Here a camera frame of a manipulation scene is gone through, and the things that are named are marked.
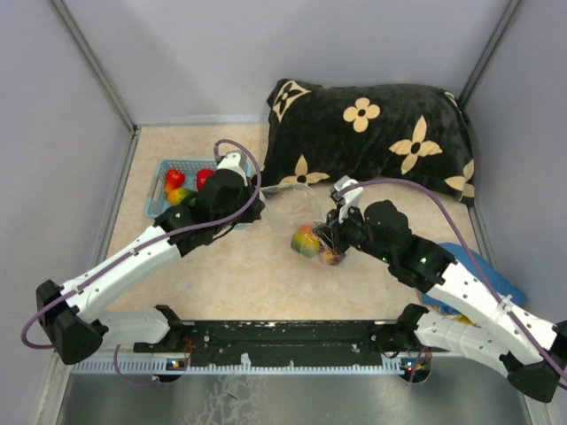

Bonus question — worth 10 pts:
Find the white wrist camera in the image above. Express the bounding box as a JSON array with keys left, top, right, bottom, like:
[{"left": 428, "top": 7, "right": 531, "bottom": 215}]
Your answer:
[
  {"left": 330, "top": 175, "right": 363, "bottom": 223},
  {"left": 217, "top": 150, "right": 248, "bottom": 186}
]

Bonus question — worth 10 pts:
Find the clear dotted zip top bag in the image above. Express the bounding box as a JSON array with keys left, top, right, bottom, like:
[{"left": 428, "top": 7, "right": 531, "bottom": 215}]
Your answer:
[{"left": 260, "top": 183, "right": 328, "bottom": 254}]

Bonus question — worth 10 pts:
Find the red toy apple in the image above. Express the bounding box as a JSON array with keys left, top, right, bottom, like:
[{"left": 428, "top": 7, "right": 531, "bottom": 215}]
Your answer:
[{"left": 195, "top": 168, "right": 215, "bottom": 191}]

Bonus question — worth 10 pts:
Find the black pillow with cream flowers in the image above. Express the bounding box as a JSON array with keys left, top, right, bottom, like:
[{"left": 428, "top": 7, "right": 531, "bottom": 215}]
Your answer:
[{"left": 261, "top": 79, "right": 475, "bottom": 205}]

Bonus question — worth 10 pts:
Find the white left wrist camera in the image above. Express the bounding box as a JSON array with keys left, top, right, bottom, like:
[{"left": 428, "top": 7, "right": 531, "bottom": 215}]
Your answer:
[{"left": 217, "top": 150, "right": 248, "bottom": 186}]

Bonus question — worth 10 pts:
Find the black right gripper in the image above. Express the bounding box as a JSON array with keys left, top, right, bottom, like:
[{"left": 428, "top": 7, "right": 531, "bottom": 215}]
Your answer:
[{"left": 314, "top": 199, "right": 393, "bottom": 263}]

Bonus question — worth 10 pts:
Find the green yellow toy mango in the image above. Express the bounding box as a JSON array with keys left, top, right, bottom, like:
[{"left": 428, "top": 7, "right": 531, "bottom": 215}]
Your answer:
[{"left": 291, "top": 225, "right": 322, "bottom": 259}]

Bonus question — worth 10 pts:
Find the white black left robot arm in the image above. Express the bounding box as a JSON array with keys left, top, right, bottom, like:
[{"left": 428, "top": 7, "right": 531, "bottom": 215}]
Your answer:
[{"left": 36, "top": 169, "right": 263, "bottom": 365}]

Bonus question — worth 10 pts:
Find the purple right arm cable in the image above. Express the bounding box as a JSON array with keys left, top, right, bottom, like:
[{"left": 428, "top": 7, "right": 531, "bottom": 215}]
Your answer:
[{"left": 336, "top": 178, "right": 567, "bottom": 390}]

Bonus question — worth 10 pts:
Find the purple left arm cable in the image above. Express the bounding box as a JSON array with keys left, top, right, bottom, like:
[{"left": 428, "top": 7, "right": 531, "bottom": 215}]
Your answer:
[{"left": 20, "top": 139, "right": 263, "bottom": 386}]

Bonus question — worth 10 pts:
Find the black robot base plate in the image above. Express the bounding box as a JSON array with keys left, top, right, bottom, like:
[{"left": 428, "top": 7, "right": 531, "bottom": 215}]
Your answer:
[{"left": 134, "top": 321, "right": 422, "bottom": 367}]

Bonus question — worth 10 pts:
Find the white slotted cable duct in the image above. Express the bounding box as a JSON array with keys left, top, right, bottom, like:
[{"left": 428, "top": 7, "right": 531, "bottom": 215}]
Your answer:
[{"left": 70, "top": 356, "right": 433, "bottom": 374}]

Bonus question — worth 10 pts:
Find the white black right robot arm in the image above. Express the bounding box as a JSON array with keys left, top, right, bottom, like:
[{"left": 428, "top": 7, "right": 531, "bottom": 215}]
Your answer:
[{"left": 314, "top": 200, "right": 566, "bottom": 403}]

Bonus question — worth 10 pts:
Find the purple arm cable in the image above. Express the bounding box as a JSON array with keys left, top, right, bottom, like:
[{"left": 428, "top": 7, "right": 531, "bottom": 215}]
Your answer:
[
  {"left": 20, "top": 139, "right": 263, "bottom": 386},
  {"left": 336, "top": 178, "right": 567, "bottom": 390}
]

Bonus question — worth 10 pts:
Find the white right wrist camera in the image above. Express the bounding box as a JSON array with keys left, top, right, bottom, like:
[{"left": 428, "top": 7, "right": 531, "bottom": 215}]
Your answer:
[{"left": 330, "top": 175, "right": 363, "bottom": 223}]

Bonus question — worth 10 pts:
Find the green orange toy mango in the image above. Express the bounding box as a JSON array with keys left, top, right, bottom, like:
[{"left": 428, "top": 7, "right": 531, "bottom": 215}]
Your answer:
[{"left": 167, "top": 187, "right": 196, "bottom": 205}]

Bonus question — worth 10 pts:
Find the red yellow toy pepper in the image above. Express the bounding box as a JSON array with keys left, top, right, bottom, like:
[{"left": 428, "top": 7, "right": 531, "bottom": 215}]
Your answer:
[{"left": 164, "top": 169, "right": 185, "bottom": 194}]

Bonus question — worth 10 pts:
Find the light blue plastic basket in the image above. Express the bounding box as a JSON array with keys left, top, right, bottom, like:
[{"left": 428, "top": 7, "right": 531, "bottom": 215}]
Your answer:
[{"left": 147, "top": 151, "right": 264, "bottom": 233}]

